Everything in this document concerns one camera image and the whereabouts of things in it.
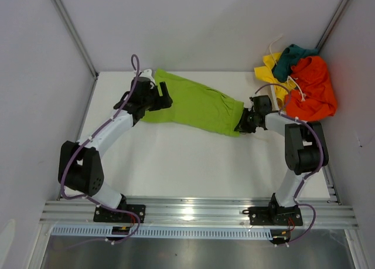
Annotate slotted cable duct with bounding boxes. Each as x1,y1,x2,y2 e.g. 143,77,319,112
51,224,277,240

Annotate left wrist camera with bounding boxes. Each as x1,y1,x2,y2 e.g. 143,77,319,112
138,69,156,87

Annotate teal shorts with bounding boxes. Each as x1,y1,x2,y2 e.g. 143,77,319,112
272,44,318,83

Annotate white plastic basket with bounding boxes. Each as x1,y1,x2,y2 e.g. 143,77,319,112
269,83,279,111

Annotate orange shorts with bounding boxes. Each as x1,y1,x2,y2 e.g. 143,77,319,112
285,56,338,121

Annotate lime green shorts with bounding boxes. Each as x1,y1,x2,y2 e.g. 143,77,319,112
142,69,244,137

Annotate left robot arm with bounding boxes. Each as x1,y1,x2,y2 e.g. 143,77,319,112
58,74,173,222

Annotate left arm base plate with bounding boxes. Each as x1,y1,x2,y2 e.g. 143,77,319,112
93,204,146,223

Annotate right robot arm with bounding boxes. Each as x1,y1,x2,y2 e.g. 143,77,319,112
234,95,329,224

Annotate aluminium rail frame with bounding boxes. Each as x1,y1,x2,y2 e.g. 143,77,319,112
39,196,359,230

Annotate yellow shorts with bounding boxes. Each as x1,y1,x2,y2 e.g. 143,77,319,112
254,52,294,108

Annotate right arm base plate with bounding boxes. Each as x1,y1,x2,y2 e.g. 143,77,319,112
242,205,304,226

